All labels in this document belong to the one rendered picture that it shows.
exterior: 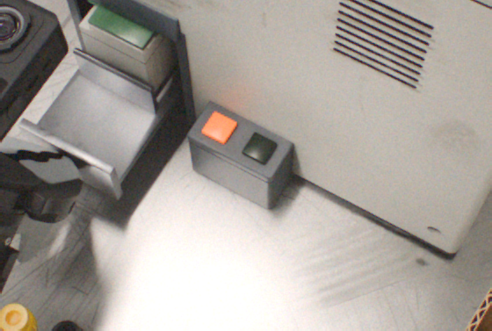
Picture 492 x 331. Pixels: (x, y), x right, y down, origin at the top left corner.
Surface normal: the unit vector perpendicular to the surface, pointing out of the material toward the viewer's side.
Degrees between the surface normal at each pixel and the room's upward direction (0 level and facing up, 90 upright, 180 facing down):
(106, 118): 0
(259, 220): 0
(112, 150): 0
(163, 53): 90
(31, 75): 89
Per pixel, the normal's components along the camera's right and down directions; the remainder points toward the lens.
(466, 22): -0.51, 0.78
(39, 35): -0.04, -0.43
